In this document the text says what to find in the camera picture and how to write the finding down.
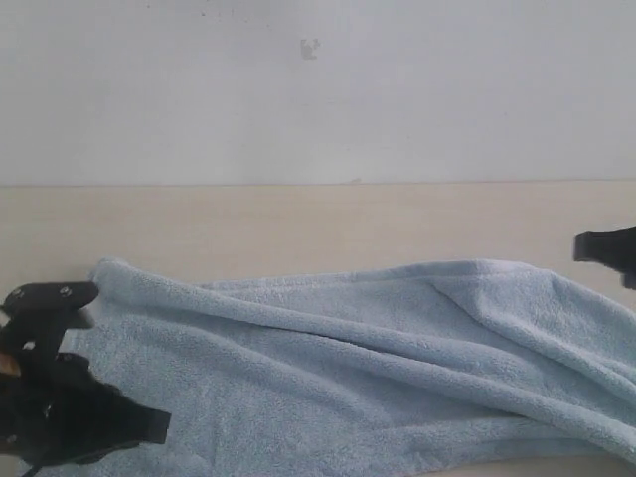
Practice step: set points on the light blue fleece towel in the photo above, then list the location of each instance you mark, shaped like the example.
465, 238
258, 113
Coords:
391, 372

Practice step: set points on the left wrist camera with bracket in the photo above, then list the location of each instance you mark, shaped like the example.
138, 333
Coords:
40, 314

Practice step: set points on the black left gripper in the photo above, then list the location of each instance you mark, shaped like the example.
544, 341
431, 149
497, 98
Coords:
55, 412

